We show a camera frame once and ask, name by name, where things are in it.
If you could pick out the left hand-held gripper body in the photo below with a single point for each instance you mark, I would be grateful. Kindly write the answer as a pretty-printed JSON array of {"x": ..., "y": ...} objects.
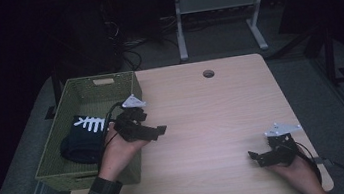
[{"x": 130, "y": 126}]

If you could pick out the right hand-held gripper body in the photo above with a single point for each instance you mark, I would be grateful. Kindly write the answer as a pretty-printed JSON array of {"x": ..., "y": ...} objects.
[{"x": 280, "y": 153}]

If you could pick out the dark cloth with white print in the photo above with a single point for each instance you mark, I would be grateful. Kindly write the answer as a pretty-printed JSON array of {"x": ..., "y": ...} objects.
[{"x": 80, "y": 142}]

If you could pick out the green woven basket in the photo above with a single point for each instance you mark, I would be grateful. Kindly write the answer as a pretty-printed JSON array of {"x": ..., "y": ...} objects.
[{"x": 85, "y": 95}]

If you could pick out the person's left hand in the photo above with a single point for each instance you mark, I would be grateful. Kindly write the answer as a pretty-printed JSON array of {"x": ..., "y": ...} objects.
[{"x": 120, "y": 154}]

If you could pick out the person's right hand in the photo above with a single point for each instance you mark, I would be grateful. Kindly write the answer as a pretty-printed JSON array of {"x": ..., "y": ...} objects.
[{"x": 301, "y": 177}]

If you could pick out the grey tape strip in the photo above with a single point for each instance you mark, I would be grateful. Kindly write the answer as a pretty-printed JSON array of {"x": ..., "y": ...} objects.
[{"x": 323, "y": 160}]

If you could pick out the black table leg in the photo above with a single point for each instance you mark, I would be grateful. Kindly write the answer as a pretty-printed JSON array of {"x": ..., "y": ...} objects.
[{"x": 56, "y": 92}]

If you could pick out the black metal stand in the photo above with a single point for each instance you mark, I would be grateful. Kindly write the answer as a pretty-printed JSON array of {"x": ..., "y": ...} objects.
[{"x": 329, "y": 56}]

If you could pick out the white metal stand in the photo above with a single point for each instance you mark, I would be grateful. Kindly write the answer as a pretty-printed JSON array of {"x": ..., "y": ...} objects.
[{"x": 214, "y": 1}]

